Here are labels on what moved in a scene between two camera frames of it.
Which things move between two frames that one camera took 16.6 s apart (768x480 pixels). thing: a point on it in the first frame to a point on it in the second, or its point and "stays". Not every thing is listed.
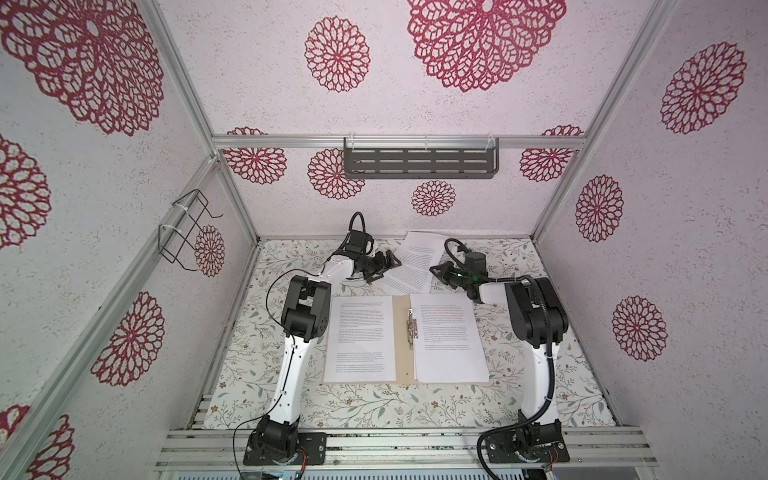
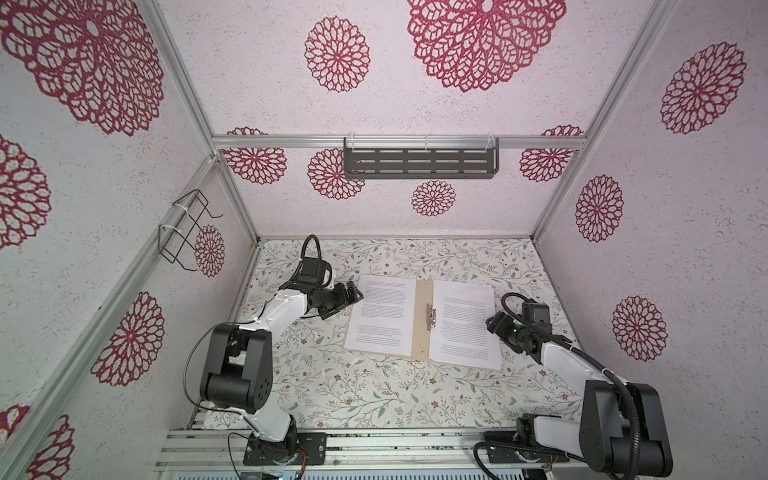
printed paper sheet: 418,252 to 459,331
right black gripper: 444,275 to 498,325
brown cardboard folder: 404,350 to 422,322
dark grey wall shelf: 421,158 stays
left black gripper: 381,264 to 341,298
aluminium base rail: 413,450 stays
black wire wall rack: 178,235 stays
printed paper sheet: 360,339 to 383,321
